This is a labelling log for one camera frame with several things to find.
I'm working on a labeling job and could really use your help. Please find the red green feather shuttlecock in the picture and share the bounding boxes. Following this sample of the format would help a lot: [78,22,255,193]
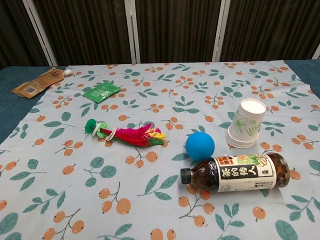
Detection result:
[84,118,167,149]

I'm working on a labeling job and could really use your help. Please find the floral tablecloth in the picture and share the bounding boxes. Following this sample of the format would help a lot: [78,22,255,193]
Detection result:
[0,59,320,240]

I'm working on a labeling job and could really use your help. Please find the blue ball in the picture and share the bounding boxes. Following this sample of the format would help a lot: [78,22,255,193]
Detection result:
[185,132,216,162]

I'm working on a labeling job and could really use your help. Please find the green sachet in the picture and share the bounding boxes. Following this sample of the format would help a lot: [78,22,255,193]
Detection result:
[82,83,122,104]

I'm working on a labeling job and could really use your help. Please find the white paper cup stack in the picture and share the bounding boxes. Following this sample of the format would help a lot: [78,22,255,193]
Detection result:
[225,98,267,149]

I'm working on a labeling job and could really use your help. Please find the dark folding screen white frames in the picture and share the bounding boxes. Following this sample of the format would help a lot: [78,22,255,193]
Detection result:
[0,0,320,68]

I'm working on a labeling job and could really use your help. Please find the dark tea bottle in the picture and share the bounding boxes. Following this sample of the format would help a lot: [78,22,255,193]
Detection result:
[180,152,291,194]

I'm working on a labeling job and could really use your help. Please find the brown spout pouch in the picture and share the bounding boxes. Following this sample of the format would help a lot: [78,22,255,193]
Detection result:
[11,66,73,99]

